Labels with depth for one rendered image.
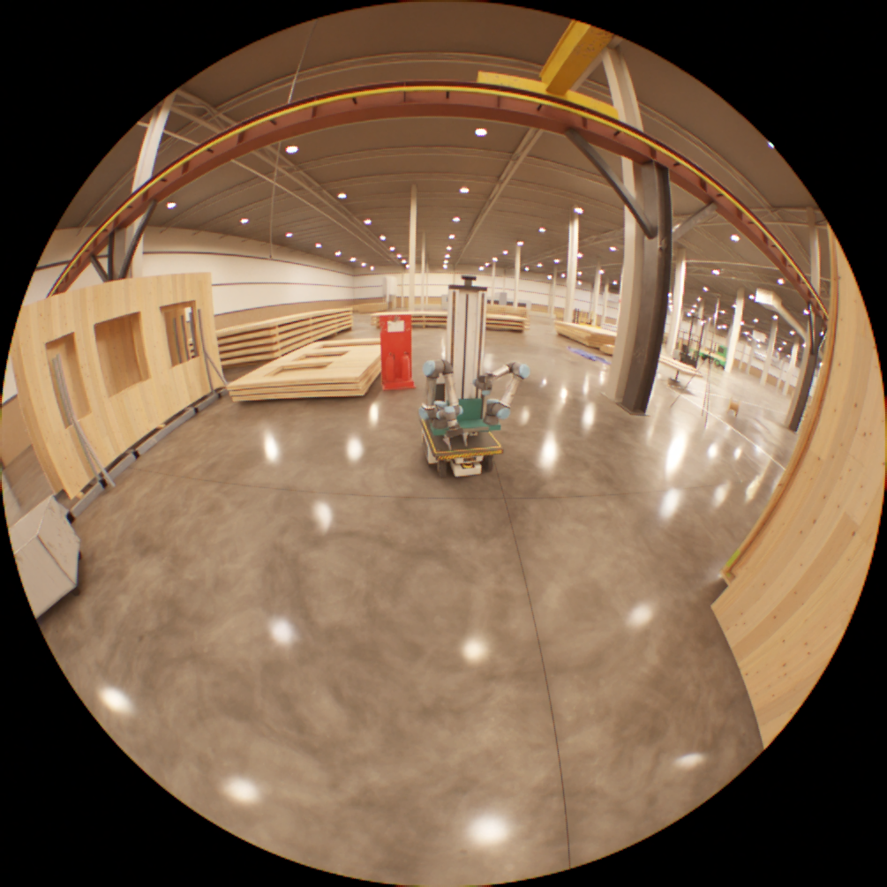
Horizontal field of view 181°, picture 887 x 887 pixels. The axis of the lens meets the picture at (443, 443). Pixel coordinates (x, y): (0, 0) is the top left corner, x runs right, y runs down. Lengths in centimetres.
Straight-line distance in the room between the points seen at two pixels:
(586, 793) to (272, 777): 150
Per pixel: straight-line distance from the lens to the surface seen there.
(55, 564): 346
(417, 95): 595
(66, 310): 569
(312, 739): 174
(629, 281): 633
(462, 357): 262
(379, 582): 196
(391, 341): 546
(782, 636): 226
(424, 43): 1172
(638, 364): 584
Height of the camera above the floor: 163
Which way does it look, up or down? 29 degrees down
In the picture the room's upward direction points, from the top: 2 degrees clockwise
